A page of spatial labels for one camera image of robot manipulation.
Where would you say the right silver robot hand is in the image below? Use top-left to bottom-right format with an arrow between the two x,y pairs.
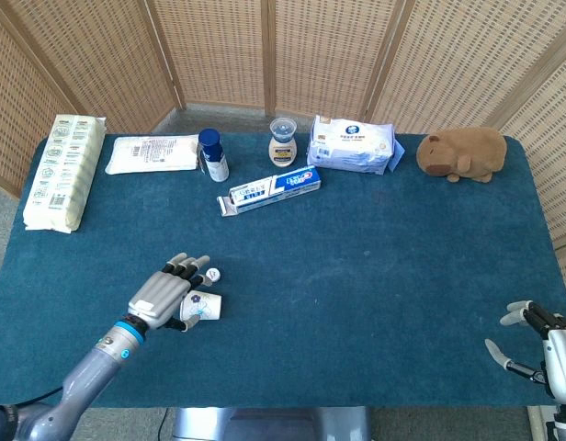
484,300 -> 566,401

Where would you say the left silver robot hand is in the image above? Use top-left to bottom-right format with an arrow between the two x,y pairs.
127,252 -> 210,333

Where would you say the white paper cup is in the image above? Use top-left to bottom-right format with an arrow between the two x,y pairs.
179,289 -> 223,322

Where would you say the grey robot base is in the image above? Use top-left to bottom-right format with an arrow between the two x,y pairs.
171,406 -> 372,441

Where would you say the blue-capped white bottle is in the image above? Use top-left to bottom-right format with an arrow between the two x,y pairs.
197,128 -> 231,183

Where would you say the flat white plastic package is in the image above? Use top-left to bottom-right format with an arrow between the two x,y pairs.
104,133 -> 200,175

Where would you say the blue white toothpaste box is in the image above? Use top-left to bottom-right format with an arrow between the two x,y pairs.
216,164 -> 323,218

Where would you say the long cream tissue pack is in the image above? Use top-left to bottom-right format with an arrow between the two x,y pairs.
22,113 -> 108,234

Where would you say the blue carpet table mat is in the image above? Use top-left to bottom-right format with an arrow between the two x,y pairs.
0,132 -> 566,409

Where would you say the beige jar with clear lid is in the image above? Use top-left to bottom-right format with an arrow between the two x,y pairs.
267,117 -> 297,169

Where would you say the brown capybara plush toy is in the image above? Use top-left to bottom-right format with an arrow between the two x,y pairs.
415,126 -> 508,184

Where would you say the white blue wipes pack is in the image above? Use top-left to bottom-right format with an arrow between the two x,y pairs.
306,114 -> 406,176

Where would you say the woven wicker folding screen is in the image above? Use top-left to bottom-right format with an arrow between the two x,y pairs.
0,0 -> 566,322

